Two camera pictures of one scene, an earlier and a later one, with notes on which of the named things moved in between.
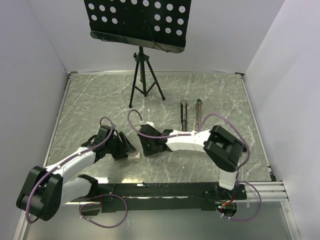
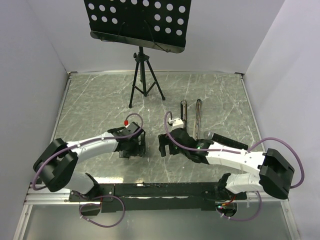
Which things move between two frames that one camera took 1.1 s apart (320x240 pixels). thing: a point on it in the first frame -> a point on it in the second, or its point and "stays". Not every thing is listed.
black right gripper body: (149, 148) -> (176, 150)
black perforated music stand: (160, 25) stays
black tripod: (141, 57) stays
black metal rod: (184, 114) stays
